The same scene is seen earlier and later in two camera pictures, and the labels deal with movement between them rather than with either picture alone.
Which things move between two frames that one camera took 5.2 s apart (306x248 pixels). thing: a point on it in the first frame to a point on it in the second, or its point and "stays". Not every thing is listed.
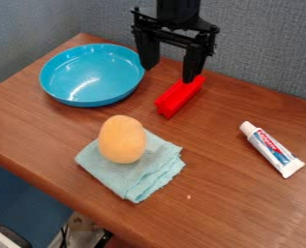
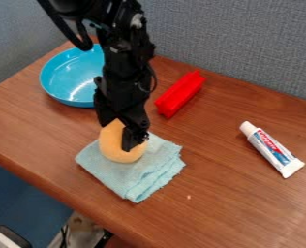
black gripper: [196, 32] to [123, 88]
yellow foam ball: [121, 139] stays
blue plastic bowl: [92, 75] stays
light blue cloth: [137, 179] stays
